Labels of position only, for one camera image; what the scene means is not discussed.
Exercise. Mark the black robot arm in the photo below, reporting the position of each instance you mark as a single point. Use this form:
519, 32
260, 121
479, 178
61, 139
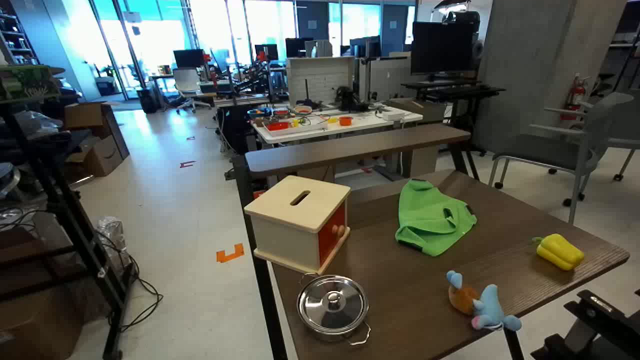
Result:
593, 331

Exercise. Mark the orange drawer with knob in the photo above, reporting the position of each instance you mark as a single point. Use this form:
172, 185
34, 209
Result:
329, 243

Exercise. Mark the dark brown bench table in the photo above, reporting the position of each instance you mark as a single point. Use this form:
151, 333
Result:
346, 149

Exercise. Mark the cream wooden box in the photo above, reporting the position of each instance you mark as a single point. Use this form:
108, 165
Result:
286, 213

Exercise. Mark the orange plastic bin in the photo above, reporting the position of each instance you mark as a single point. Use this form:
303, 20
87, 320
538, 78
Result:
344, 121
276, 124

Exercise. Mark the white work table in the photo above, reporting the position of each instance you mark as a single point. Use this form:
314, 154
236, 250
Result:
372, 121

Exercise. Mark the white desk partition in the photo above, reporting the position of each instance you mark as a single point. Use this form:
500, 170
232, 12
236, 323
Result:
321, 78

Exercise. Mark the green cloth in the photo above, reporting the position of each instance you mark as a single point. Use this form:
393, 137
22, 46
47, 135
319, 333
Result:
430, 220

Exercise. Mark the orange floor marker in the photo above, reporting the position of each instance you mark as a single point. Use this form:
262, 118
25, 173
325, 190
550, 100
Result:
229, 255

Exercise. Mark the red floor marker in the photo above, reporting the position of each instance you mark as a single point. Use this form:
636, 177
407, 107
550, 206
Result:
186, 163

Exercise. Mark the white office chair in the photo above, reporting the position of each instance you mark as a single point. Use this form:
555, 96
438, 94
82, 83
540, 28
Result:
189, 83

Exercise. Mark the black monitor desk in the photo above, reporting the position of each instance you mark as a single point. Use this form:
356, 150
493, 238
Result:
460, 93

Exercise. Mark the large black monitor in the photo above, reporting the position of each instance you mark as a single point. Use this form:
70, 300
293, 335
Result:
440, 46

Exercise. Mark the small black monitor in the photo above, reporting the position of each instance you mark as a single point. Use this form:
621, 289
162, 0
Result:
189, 59

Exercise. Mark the blue and orange plush toy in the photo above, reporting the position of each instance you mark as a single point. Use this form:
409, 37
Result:
490, 311

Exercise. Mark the cardboard box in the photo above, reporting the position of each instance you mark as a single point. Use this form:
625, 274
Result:
100, 143

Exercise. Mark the grey armchair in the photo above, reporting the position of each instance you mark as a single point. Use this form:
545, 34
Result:
566, 150

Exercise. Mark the yellow toy pepper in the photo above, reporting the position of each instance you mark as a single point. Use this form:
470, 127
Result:
560, 253

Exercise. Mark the black metal shelf rack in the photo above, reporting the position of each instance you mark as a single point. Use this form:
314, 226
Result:
72, 226

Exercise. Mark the red fire extinguisher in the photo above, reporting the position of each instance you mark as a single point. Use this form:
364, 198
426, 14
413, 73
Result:
573, 100

